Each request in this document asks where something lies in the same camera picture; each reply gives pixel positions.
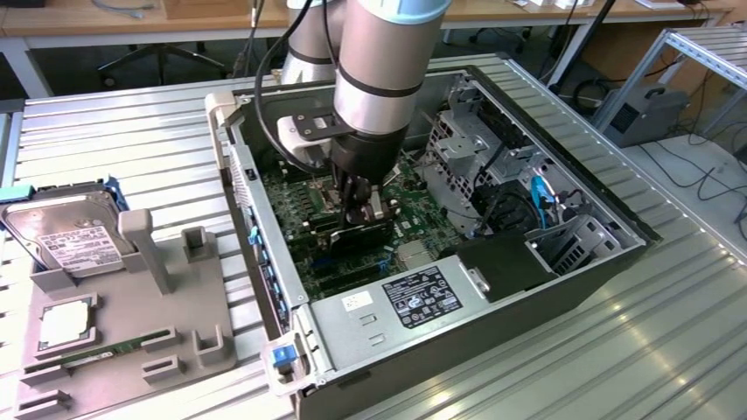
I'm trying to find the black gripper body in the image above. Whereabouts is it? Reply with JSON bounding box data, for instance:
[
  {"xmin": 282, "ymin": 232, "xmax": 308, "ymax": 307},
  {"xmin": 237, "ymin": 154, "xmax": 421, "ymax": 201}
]
[{"xmin": 329, "ymin": 124, "xmax": 412, "ymax": 187}]

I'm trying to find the green motherboard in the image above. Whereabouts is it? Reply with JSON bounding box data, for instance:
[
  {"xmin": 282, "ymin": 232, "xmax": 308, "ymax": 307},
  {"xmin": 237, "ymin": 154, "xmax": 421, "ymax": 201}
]
[{"xmin": 256, "ymin": 148, "xmax": 462, "ymax": 303}]

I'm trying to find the silver chipset heatsink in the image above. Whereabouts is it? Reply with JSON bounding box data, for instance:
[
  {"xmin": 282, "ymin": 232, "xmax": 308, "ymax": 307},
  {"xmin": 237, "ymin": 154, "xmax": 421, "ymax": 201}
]
[{"xmin": 398, "ymin": 242, "xmax": 436, "ymax": 266}]

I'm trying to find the silver perforated drive cage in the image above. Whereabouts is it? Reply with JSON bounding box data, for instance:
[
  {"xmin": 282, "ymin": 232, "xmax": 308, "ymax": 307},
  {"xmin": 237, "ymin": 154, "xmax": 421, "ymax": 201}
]
[{"xmin": 424, "ymin": 108, "xmax": 549, "ymax": 240}]

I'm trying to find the blue expansion slot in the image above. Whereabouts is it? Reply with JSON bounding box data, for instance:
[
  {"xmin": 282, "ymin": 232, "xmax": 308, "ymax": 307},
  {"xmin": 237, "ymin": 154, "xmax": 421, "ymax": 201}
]
[{"xmin": 317, "ymin": 256, "xmax": 390, "ymax": 269}]

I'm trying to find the black long expansion slot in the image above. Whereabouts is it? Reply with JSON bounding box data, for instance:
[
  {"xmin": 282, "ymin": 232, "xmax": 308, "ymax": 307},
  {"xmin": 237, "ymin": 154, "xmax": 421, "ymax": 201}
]
[
  {"xmin": 313, "ymin": 262, "xmax": 384, "ymax": 284},
  {"xmin": 317, "ymin": 273, "xmax": 384, "ymax": 293}
]

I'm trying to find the grey power supply unit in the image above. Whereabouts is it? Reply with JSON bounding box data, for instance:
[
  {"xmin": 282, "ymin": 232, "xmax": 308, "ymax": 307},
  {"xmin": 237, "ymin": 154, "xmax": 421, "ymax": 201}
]
[{"xmin": 308, "ymin": 257, "xmax": 489, "ymax": 373}]

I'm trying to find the black office chair base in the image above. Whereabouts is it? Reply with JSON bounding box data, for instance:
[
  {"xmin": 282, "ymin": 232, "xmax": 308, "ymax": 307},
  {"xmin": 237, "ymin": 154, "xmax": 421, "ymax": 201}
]
[
  {"xmin": 441, "ymin": 25, "xmax": 533, "ymax": 56},
  {"xmin": 96, "ymin": 41, "xmax": 226, "ymax": 87}
]

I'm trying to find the open black PC case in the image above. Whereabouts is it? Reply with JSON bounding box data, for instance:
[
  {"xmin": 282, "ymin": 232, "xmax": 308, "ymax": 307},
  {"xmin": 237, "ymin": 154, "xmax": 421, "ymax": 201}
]
[{"xmin": 204, "ymin": 64, "xmax": 664, "ymax": 420}]

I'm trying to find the long wooden desk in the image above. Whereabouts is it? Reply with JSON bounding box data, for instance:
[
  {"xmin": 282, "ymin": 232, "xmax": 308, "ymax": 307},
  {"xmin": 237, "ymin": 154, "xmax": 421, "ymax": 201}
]
[{"xmin": 0, "ymin": 0, "xmax": 736, "ymax": 100}]

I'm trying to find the grey parts rack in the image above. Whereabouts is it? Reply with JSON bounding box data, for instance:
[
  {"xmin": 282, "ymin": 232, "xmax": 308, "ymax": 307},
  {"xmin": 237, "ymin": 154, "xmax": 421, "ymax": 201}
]
[{"xmin": 10, "ymin": 208, "xmax": 244, "ymax": 420}]

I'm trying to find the silver hard disk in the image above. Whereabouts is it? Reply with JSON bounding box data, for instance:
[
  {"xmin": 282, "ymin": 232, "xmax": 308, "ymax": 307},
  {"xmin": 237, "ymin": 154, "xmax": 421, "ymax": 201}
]
[{"xmin": 0, "ymin": 194, "xmax": 126, "ymax": 280}]

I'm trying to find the green RAM stick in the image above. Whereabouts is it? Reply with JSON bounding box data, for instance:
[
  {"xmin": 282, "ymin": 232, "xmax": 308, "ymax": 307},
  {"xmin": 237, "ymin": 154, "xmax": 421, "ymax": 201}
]
[{"xmin": 25, "ymin": 330, "xmax": 173, "ymax": 375}]

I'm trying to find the silver CPU chip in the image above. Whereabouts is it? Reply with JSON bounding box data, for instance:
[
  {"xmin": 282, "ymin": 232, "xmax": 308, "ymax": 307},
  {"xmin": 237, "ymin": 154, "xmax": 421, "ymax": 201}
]
[{"xmin": 37, "ymin": 301, "xmax": 98, "ymax": 354}]

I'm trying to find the blue plastic disk carrier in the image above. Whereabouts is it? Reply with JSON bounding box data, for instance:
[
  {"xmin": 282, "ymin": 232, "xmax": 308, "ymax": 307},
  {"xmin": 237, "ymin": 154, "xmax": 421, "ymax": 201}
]
[{"xmin": 0, "ymin": 176, "xmax": 130, "ymax": 270}]

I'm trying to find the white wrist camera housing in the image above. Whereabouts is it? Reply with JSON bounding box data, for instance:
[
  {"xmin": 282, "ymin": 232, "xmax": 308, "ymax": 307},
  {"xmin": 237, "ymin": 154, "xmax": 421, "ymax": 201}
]
[{"xmin": 274, "ymin": 112, "xmax": 345, "ymax": 170}]

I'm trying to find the black wire bundle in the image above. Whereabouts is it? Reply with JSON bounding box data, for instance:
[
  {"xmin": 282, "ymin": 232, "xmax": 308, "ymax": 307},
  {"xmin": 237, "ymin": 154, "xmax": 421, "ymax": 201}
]
[{"xmin": 470, "ymin": 183, "xmax": 536, "ymax": 233}]

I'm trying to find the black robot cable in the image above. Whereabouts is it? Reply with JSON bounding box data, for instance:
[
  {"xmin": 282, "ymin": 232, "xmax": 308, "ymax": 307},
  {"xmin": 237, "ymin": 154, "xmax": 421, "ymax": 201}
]
[{"xmin": 253, "ymin": 0, "xmax": 328, "ymax": 174}]

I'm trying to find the blue SATA wire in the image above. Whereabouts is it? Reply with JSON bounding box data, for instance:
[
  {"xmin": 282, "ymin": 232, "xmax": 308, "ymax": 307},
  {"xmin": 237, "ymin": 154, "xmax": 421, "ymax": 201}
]
[{"xmin": 526, "ymin": 174, "xmax": 556, "ymax": 228}]

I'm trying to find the silver disk bay bracket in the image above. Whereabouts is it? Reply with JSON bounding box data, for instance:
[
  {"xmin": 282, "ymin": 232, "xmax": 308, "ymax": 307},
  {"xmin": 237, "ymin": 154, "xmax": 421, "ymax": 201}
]
[{"xmin": 522, "ymin": 213, "xmax": 647, "ymax": 277}]

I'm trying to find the grey floor unit with handle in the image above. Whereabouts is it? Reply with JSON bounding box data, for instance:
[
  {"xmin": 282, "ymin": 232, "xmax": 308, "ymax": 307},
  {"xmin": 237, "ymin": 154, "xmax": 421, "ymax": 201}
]
[{"xmin": 599, "ymin": 85, "xmax": 691, "ymax": 149}]

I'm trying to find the aluminium frame table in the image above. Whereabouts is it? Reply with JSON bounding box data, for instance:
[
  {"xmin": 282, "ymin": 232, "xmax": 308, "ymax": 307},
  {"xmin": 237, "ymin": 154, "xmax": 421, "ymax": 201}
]
[{"xmin": 592, "ymin": 25, "xmax": 747, "ymax": 132}]

